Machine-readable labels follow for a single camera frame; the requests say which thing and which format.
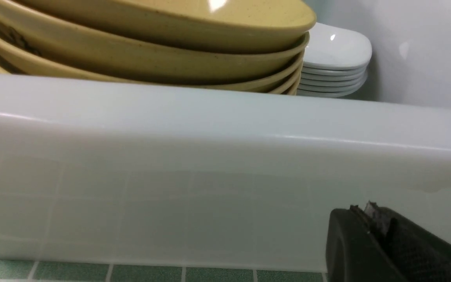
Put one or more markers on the large white plastic tub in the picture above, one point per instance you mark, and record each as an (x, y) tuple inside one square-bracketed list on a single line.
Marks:
[(113, 173)]

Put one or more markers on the stack of yellow bowls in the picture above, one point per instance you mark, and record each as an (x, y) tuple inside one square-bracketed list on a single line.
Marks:
[(238, 45)]

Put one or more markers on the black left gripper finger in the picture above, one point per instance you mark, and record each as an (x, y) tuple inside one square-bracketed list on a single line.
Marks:
[(377, 244)]

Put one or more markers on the stack of white dishes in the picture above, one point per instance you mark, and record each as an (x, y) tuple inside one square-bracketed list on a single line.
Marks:
[(335, 62)]

